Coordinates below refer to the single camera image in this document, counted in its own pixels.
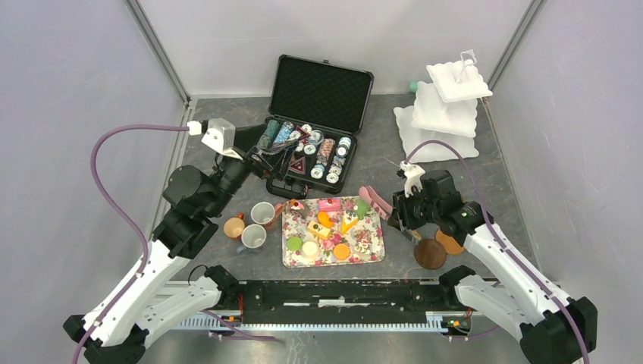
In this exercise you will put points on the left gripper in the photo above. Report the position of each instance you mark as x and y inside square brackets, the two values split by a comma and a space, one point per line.
[276, 163]

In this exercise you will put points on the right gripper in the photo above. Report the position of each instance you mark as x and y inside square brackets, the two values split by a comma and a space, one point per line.
[399, 215]

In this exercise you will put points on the pink-handled metal tongs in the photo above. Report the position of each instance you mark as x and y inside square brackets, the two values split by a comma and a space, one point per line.
[387, 212]

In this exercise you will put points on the green swirl roll cake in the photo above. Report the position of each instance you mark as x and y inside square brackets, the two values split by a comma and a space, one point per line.
[360, 208]

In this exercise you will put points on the sprinkled strawberry cake slice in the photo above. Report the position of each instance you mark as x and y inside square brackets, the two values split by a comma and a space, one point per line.
[363, 244]

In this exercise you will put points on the pink strawberry cake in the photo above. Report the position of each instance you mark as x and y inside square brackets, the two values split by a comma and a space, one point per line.
[329, 205]

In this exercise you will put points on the yellow kiwi cake slice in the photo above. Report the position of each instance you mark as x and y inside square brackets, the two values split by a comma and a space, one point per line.
[349, 219]

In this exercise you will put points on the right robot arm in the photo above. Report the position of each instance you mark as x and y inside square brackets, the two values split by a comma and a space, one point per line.
[549, 325]

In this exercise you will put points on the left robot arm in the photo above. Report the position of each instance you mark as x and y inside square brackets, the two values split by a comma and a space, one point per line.
[126, 323]

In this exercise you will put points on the red triangle dealer button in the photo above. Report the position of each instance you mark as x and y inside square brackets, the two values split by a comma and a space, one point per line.
[298, 166]

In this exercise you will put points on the light orange wooden coaster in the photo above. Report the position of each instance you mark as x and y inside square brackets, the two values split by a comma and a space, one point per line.
[450, 245]

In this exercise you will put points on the dark brown wooden coaster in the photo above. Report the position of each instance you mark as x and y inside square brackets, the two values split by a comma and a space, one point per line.
[430, 254]

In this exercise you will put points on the pink mug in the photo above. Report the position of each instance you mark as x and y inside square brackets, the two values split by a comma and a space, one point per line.
[266, 214]

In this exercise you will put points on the chocolate cake slice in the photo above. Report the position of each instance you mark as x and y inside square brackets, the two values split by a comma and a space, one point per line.
[298, 209]

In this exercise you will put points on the black poker chip case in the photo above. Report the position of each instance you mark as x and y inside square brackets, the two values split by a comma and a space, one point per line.
[329, 98]

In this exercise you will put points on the orange mug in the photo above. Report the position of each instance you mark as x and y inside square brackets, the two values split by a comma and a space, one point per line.
[233, 228]

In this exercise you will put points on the grey white mug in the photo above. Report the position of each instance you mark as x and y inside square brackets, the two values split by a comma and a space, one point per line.
[253, 238]

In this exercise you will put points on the orange pastry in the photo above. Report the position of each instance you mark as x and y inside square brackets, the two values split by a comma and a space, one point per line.
[325, 220]

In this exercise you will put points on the white three-tier cake stand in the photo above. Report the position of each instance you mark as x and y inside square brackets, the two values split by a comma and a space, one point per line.
[441, 123]

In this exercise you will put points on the yellow cake with green fruit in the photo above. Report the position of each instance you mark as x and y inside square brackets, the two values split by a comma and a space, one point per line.
[319, 230]

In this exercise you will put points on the green round macaron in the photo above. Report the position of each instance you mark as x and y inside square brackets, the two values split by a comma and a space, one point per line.
[294, 243]

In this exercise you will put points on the floral serving tray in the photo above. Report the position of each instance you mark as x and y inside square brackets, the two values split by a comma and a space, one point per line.
[294, 226]

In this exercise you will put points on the yellow round biscuit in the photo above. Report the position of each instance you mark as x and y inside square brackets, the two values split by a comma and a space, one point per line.
[342, 251]

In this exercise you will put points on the cream round pudding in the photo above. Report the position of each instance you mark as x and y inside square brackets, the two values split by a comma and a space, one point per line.
[310, 250]

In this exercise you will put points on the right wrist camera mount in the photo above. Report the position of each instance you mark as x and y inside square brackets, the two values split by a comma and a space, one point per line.
[413, 174]

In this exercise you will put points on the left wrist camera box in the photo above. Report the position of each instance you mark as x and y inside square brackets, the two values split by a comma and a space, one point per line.
[219, 136]

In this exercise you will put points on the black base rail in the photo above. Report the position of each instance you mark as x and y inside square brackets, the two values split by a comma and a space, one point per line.
[347, 302]

